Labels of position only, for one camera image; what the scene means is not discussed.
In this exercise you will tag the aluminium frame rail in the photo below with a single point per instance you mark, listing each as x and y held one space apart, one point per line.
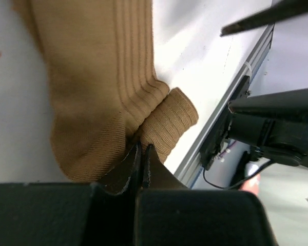
190 171

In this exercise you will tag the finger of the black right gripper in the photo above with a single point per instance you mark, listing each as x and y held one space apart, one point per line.
278 12

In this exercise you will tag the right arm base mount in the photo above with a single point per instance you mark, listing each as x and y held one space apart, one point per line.
212 146

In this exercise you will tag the tan ribbed sock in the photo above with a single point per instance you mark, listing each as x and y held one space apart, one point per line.
102 82

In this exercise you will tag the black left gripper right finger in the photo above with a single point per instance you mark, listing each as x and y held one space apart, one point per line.
200 217

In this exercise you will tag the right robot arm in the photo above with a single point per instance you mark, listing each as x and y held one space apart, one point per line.
274 125

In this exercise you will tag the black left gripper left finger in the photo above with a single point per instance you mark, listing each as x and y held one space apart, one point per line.
96 213

